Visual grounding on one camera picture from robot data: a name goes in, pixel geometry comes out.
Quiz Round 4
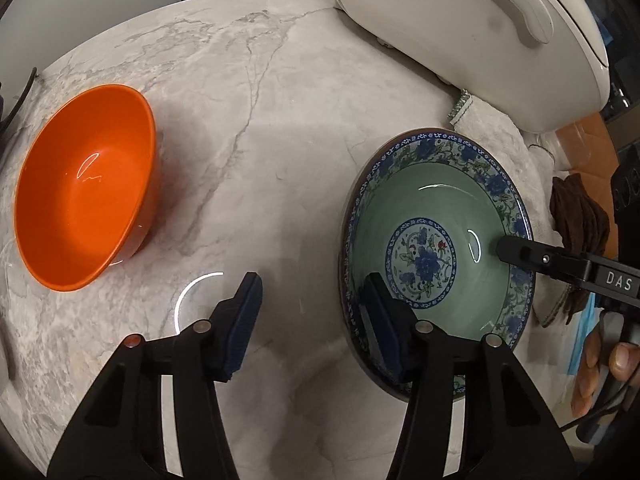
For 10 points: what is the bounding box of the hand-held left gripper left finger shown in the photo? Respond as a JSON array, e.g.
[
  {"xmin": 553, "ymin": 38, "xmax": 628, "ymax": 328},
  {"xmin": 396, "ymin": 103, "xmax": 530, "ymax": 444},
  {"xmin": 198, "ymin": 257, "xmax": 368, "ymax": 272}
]
[{"xmin": 47, "ymin": 271, "xmax": 263, "ymax": 480}]

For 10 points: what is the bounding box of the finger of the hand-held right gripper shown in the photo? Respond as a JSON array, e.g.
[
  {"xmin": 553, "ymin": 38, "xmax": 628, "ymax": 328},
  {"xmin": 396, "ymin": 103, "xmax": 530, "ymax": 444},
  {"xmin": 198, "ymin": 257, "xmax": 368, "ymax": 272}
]
[{"xmin": 496, "ymin": 235, "xmax": 596, "ymax": 292}]

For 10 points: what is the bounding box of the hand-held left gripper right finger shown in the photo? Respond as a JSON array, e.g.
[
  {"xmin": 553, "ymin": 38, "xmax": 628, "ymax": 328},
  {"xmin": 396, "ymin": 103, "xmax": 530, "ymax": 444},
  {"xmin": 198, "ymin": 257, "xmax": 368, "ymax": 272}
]
[{"xmin": 361, "ymin": 271, "xmax": 571, "ymax": 480}]

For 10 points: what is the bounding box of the blue floral patterned bowl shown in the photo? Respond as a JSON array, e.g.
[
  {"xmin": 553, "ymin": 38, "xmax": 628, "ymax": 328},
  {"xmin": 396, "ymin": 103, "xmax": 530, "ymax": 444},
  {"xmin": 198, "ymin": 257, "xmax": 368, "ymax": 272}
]
[{"xmin": 340, "ymin": 129, "xmax": 535, "ymax": 401}]

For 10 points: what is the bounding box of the orange bowl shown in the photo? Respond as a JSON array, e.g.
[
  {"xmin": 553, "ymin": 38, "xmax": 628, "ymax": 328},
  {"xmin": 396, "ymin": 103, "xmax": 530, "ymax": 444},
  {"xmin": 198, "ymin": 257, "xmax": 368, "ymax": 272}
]
[{"xmin": 14, "ymin": 84, "xmax": 160, "ymax": 292}]

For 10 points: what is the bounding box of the person's right hand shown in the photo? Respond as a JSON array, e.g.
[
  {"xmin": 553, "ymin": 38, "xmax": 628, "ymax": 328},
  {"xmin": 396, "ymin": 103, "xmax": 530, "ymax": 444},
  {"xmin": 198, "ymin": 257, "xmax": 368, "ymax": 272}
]
[{"xmin": 570, "ymin": 330, "xmax": 640, "ymax": 418}]

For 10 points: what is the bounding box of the blue face mask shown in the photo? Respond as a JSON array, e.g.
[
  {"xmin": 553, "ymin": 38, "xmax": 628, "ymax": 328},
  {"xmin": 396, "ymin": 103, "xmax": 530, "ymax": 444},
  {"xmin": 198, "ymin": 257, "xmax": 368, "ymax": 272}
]
[{"xmin": 565, "ymin": 292, "xmax": 608, "ymax": 376}]

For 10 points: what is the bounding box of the brown cloth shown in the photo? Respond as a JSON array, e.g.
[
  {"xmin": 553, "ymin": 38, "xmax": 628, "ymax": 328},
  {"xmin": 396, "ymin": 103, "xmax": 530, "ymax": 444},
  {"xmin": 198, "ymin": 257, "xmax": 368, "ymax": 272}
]
[{"xmin": 550, "ymin": 174, "xmax": 612, "ymax": 328}]

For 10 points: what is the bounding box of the white towel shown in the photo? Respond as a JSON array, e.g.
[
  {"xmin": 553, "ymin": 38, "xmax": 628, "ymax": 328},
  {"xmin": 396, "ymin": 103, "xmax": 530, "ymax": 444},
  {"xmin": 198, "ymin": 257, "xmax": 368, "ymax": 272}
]
[{"xmin": 447, "ymin": 89, "xmax": 571, "ymax": 328}]

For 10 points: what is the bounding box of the white rice cooker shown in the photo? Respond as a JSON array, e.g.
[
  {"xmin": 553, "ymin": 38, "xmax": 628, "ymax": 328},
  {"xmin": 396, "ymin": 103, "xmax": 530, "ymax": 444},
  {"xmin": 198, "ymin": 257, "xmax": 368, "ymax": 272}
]
[{"xmin": 330, "ymin": 0, "xmax": 612, "ymax": 133}]

